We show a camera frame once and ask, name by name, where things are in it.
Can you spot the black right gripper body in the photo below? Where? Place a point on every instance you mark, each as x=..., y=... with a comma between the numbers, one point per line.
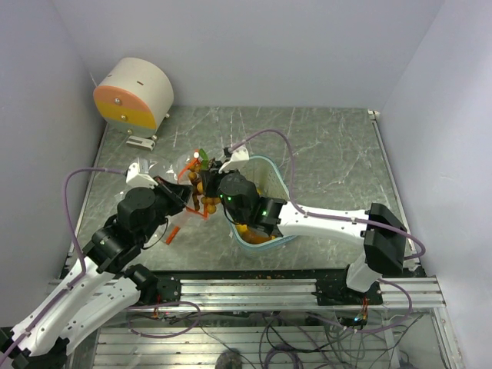
x=213, y=189

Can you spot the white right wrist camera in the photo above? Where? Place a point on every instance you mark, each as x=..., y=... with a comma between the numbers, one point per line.
x=235, y=159

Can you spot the light blue fruit basket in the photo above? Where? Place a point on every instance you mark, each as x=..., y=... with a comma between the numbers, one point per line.
x=273, y=195

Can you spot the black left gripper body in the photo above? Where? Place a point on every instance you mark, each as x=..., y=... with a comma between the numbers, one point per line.
x=167, y=201

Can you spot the orange-brown fruit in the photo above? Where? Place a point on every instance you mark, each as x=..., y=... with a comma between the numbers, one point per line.
x=251, y=237

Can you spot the bunch of brown longans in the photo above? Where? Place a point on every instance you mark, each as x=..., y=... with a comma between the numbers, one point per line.
x=200, y=188

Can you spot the aluminium extrusion rail frame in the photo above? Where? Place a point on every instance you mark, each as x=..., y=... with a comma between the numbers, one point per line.
x=274, y=322

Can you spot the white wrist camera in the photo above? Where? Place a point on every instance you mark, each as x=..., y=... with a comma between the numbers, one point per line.
x=138, y=174
x=235, y=159

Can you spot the small white metal latch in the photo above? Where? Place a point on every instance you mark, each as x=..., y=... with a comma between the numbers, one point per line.
x=142, y=143

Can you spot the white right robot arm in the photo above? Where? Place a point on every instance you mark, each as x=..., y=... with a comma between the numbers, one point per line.
x=377, y=230

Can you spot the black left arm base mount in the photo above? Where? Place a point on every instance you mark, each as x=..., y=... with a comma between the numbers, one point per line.
x=157, y=286

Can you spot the clear zip bag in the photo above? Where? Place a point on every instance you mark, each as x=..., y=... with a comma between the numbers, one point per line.
x=168, y=175

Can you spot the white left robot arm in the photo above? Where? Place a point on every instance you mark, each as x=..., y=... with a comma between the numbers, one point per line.
x=102, y=284

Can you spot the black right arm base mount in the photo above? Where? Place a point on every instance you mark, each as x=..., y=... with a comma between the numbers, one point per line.
x=334, y=292

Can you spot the round white drawer box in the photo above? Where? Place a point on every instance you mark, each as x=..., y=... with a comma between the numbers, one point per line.
x=135, y=97

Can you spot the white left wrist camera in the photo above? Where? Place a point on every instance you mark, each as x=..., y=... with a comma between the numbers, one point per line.
x=138, y=174

